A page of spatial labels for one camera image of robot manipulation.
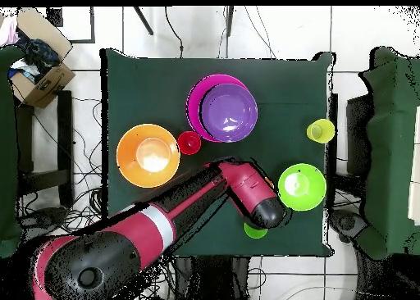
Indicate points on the black equipment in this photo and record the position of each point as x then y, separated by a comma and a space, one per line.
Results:
346, 223

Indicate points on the pink plastic bowl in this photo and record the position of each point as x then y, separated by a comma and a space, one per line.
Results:
197, 96

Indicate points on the cardboard box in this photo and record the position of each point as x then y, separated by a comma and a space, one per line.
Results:
49, 90

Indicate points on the dark green cloth cover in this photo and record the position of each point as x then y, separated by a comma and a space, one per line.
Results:
393, 116
6, 149

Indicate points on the dark green tablecloth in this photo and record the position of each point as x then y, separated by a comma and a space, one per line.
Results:
157, 93

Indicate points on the yellow plastic cup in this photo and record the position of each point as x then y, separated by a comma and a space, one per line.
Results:
321, 131

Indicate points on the dark blue clothing bundle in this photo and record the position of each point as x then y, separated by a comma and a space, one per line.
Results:
39, 54

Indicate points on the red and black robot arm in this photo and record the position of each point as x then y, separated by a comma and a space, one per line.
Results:
249, 185

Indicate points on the green plastic cup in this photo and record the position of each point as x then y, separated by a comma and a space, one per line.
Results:
254, 232

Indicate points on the black tripod leg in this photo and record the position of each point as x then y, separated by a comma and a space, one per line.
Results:
230, 21
143, 20

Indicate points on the black wheeled base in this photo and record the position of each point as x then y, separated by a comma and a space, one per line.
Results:
46, 216

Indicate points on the pale pink cloth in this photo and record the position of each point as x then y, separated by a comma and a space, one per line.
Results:
8, 32

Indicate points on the large orange plastic bowl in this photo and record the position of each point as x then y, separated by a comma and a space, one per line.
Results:
131, 155

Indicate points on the purple plastic bowl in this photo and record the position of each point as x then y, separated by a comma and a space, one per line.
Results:
229, 113

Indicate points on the red plastic cup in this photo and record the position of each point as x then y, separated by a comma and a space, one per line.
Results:
189, 143

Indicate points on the black metal frame stand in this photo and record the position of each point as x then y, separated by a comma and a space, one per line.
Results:
65, 132

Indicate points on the green plastic bowl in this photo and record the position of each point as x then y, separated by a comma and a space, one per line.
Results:
302, 191

